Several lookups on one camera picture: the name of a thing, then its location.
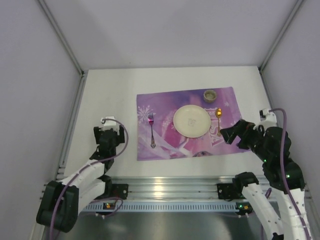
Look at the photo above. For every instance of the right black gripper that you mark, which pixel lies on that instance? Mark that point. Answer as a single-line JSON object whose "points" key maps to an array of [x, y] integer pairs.
{"points": [[242, 134]]}

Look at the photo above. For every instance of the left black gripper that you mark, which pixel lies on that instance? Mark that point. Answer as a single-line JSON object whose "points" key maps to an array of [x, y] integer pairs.
{"points": [[107, 134]]}

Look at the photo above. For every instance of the gold spoon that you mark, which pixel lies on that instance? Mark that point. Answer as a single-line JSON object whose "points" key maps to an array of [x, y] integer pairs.
{"points": [[218, 114]]}

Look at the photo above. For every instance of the cream round plate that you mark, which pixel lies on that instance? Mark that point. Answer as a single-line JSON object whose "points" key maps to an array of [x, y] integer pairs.
{"points": [[192, 121]]}

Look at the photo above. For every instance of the speckled ceramic cup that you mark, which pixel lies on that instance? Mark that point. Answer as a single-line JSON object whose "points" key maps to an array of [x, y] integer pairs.
{"points": [[209, 96]]}

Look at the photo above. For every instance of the purple printed placemat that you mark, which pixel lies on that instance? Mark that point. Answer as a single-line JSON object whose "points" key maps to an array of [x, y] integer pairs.
{"points": [[169, 143]]}

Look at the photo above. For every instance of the pink metallic fork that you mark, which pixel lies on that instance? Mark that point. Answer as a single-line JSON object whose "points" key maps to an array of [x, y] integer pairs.
{"points": [[151, 123]]}

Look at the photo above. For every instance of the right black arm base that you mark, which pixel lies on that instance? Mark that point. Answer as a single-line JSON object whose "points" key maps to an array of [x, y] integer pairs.
{"points": [[227, 192]]}

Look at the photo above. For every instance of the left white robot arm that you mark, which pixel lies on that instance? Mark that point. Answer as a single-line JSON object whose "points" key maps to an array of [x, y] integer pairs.
{"points": [[63, 200]]}

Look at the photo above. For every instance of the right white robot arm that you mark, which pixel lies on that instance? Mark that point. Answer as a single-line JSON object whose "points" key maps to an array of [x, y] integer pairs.
{"points": [[271, 144]]}

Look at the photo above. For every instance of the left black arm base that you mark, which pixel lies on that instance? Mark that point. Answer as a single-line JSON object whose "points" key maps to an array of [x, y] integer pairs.
{"points": [[115, 191]]}

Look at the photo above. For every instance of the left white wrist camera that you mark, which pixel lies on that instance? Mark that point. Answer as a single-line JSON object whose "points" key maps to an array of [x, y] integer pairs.
{"points": [[109, 123]]}

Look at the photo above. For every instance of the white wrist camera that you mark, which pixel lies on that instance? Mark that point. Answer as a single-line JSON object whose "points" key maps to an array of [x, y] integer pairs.
{"points": [[267, 119], [109, 123]]}

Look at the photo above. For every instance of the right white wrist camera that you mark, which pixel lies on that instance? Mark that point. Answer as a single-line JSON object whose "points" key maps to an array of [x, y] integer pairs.
{"points": [[267, 119]]}

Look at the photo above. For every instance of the left aluminium frame post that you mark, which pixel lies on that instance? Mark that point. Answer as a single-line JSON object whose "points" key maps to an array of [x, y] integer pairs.
{"points": [[60, 35]]}

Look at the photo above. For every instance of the aluminium frame post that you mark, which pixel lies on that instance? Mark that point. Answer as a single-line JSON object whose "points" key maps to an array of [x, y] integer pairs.
{"points": [[298, 4], [60, 35]]}

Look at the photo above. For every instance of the aluminium mounting rail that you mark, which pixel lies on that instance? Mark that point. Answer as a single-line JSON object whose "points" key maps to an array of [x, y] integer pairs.
{"points": [[172, 189]]}

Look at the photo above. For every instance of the perforated cable tray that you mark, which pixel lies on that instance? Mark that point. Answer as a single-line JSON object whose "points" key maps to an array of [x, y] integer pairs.
{"points": [[146, 207]]}

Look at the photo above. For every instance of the right aluminium frame post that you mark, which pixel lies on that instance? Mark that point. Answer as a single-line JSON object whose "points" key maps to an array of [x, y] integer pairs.
{"points": [[298, 4]]}

